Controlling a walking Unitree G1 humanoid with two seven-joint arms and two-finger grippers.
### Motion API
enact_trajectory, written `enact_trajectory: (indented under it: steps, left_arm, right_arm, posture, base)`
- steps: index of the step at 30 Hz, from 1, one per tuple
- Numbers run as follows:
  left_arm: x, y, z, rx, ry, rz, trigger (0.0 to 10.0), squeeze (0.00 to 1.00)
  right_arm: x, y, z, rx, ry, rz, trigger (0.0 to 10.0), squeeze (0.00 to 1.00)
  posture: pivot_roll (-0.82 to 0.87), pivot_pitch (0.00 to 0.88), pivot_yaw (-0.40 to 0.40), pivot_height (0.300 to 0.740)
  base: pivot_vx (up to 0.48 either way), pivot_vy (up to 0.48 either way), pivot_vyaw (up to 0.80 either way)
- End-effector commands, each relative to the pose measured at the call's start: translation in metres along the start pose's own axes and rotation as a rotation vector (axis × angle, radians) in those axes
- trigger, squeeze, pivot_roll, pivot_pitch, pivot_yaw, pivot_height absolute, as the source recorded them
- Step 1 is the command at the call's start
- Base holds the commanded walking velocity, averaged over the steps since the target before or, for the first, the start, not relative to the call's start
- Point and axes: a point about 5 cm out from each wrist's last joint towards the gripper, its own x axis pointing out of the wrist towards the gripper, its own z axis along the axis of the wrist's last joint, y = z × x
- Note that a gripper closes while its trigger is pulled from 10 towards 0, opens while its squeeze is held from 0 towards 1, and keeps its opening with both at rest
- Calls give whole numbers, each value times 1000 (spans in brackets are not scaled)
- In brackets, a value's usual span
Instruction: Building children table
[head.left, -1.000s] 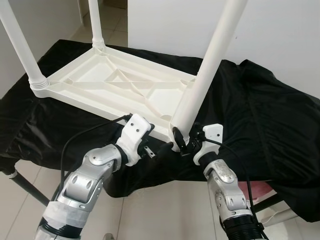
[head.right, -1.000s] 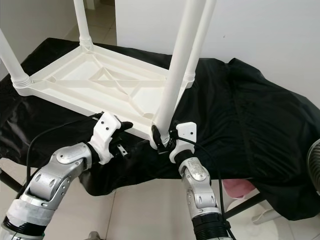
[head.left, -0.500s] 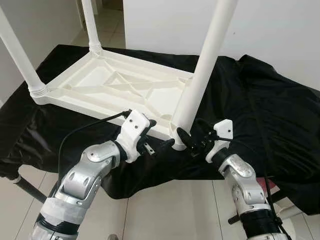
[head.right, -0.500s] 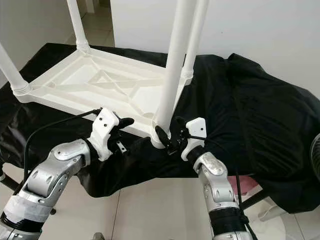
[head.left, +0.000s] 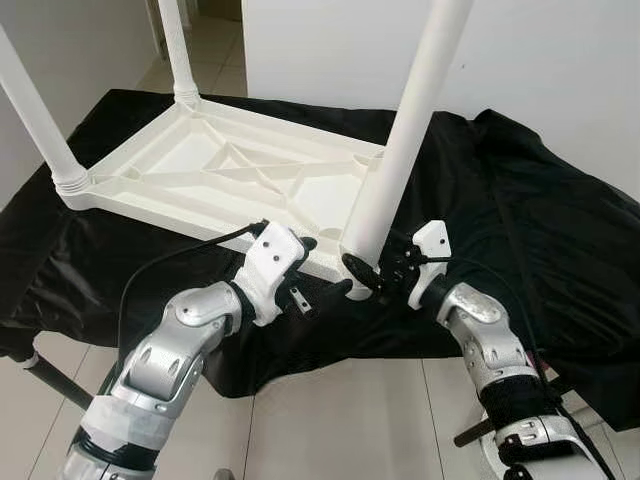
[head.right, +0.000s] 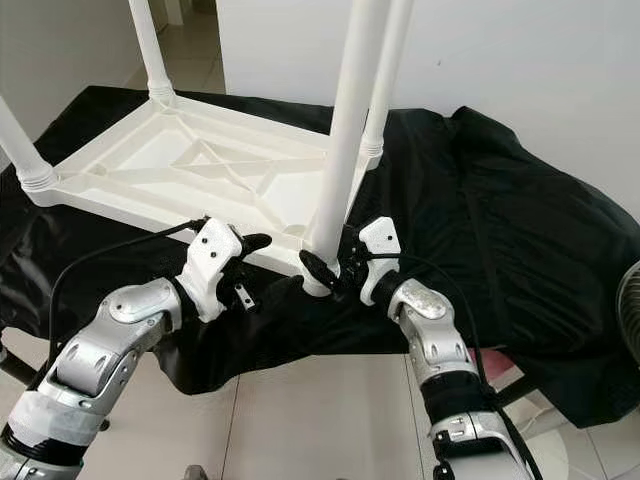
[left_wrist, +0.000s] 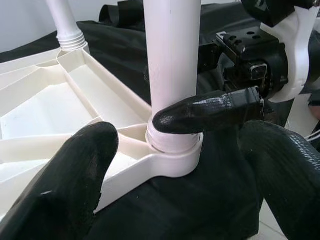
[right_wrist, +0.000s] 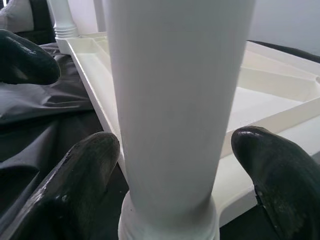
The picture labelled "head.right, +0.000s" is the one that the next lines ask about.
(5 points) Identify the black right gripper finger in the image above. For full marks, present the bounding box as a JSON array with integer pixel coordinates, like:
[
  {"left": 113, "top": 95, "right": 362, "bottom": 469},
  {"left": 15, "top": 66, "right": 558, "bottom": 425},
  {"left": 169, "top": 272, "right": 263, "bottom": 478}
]
[{"left": 298, "top": 249, "right": 339, "bottom": 293}]

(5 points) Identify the white plastic table top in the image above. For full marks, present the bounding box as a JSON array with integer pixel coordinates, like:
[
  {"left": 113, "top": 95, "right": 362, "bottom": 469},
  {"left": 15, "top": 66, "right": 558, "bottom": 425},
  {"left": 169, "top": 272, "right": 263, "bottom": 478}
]
[{"left": 25, "top": 92, "right": 383, "bottom": 297}]

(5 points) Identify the white plastic table leg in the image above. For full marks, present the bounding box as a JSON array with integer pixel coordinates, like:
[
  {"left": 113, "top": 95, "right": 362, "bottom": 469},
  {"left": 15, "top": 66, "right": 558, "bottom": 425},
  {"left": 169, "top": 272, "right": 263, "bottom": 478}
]
[
  {"left": 360, "top": 0, "right": 417, "bottom": 163},
  {"left": 128, "top": 0, "right": 177, "bottom": 105},
  {"left": 304, "top": 0, "right": 393, "bottom": 269},
  {"left": 0, "top": 98, "right": 61, "bottom": 193}
]

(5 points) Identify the black table cloth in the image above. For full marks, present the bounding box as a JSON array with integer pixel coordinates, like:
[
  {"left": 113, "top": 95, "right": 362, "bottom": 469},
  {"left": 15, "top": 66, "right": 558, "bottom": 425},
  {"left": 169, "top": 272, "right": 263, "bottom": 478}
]
[{"left": 0, "top": 85, "right": 640, "bottom": 429}]

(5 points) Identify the pink round stool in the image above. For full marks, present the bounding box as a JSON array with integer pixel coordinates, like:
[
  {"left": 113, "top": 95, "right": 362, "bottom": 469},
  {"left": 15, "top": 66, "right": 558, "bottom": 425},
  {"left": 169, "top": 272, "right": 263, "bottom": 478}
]
[{"left": 478, "top": 348, "right": 527, "bottom": 377}]

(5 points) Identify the black metal table leg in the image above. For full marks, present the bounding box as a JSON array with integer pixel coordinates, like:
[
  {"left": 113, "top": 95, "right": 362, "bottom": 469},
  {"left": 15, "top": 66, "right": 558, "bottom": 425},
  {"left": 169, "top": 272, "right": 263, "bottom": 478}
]
[
  {"left": 0, "top": 348, "right": 43, "bottom": 389},
  {"left": 493, "top": 368, "right": 553, "bottom": 409}
]

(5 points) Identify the white floor fan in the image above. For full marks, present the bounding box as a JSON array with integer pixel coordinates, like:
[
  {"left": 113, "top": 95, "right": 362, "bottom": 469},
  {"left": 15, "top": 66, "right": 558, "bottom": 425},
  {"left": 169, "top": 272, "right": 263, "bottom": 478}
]
[{"left": 510, "top": 258, "right": 640, "bottom": 480}]

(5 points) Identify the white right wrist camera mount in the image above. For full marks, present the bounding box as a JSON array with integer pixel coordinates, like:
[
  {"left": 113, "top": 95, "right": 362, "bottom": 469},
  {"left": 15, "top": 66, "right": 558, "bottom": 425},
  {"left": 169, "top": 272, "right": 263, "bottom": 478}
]
[{"left": 357, "top": 216, "right": 401, "bottom": 303}]

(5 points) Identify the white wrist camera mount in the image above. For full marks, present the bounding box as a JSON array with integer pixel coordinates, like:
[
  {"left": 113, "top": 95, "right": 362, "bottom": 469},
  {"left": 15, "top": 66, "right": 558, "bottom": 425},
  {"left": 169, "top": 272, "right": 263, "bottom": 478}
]
[
  {"left": 180, "top": 218, "right": 256, "bottom": 323},
  {"left": 357, "top": 216, "right": 401, "bottom": 303}
]

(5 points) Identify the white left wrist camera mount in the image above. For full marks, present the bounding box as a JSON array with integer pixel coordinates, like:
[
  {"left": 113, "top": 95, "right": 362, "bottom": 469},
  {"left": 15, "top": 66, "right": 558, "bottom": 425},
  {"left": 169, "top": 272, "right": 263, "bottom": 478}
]
[{"left": 180, "top": 218, "right": 256, "bottom": 323}]

